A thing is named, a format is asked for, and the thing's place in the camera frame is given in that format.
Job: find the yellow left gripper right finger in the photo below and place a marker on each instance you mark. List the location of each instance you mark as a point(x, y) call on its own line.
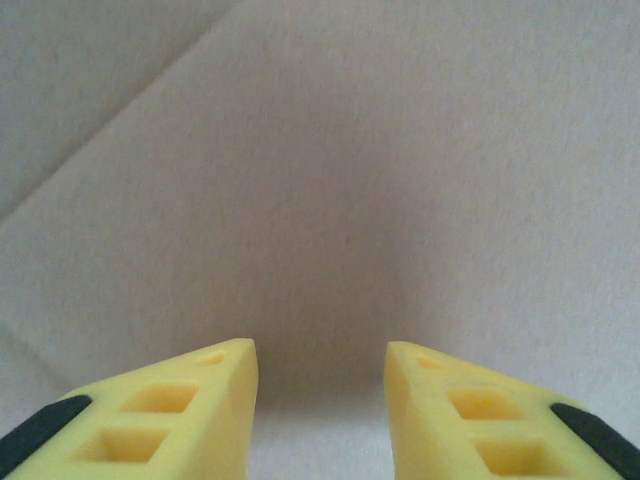
point(430, 430)

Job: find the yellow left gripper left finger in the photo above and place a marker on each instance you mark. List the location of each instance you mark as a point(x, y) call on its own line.
point(200, 425)

